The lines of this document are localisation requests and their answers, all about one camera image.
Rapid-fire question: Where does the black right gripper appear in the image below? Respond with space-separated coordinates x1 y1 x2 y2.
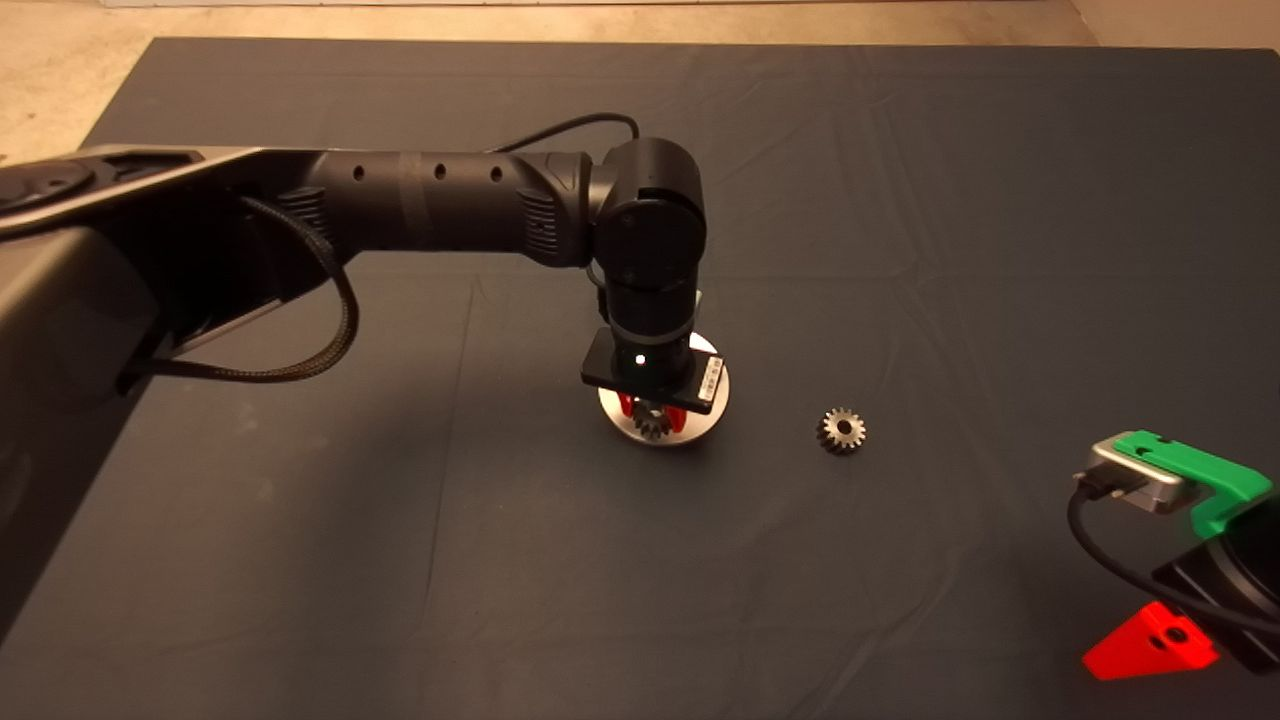
1082 500 1280 681

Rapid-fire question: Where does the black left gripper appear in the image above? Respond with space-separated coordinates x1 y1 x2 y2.
582 330 723 433

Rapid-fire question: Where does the round metal carrier plate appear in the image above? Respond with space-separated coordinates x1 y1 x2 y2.
598 333 731 447

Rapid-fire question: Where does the dark grey table cloth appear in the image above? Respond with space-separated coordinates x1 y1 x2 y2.
0 37 1280 720

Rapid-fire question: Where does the green right camera mount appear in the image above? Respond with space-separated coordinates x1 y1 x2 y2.
1113 430 1277 539

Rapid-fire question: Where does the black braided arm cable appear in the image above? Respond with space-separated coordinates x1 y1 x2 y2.
120 195 359 384

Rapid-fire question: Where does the thick black camera cable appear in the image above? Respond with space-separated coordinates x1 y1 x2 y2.
1066 480 1280 636

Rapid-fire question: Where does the thin black camera cable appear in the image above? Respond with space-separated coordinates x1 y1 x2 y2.
490 112 641 156

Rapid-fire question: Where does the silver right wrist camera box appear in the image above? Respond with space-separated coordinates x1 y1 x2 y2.
1073 432 1198 516

